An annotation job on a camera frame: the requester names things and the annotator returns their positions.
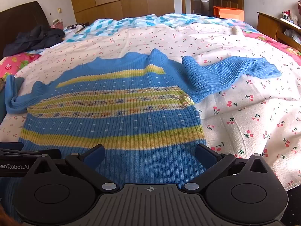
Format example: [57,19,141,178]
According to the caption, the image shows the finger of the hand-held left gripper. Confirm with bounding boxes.
[0,149,62,160]
[0,142,24,150]

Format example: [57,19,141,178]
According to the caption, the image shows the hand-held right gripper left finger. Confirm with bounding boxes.
[35,144,120,193]

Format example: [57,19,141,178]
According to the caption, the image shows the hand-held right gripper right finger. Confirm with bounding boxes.
[182,144,267,193]

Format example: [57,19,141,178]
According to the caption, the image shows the blue striped knit sweater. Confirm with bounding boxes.
[0,48,282,219]

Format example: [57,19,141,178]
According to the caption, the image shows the teal cloth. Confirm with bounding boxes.
[0,76,25,123]

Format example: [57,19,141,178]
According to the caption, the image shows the cherry print bed sheet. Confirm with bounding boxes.
[0,21,301,191]

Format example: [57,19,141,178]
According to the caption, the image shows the pink floral bed sheet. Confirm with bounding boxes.
[0,29,301,79]

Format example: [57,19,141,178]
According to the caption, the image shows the dark jacket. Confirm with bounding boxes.
[3,25,66,57]

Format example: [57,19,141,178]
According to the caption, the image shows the dark wooden headboard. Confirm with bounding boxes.
[0,1,51,59]

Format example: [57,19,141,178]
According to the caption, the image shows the black white patterned item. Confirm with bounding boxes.
[71,24,88,34]

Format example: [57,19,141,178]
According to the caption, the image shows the blue white checked quilt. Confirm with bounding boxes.
[63,13,259,43]

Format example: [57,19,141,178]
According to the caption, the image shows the pink basket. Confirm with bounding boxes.
[51,19,64,30]

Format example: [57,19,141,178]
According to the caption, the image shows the wooden bedside shelf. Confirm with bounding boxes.
[257,11,301,52]

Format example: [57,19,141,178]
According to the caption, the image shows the white plastic bag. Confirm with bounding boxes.
[284,29,301,44]

